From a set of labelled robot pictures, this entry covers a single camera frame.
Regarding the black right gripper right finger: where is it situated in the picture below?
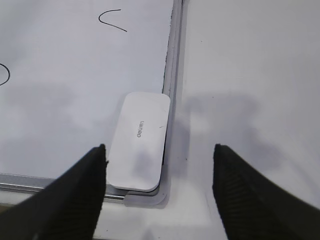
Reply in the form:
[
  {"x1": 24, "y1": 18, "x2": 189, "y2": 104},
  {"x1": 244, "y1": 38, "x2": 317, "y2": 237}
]
[{"x1": 212, "y1": 144, "x2": 320, "y2": 240}]

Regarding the white whiteboard with aluminium frame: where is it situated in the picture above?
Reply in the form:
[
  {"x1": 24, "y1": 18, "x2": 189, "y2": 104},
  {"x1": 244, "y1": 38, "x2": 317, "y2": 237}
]
[{"x1": 0, "y1": 0, "x2": 183, "y2": 205}]

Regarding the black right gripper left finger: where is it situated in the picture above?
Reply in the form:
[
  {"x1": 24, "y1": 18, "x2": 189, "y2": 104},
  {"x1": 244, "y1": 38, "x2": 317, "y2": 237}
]
[{"x1": 0, "y1": 144, "x2": 108, "y2": 240}]

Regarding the white rectangular whiteboard eraser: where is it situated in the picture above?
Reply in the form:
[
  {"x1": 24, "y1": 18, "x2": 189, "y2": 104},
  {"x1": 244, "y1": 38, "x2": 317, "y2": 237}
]
[{"x1": 106, "y1": 92, "x2": 171, "y2": 192}]

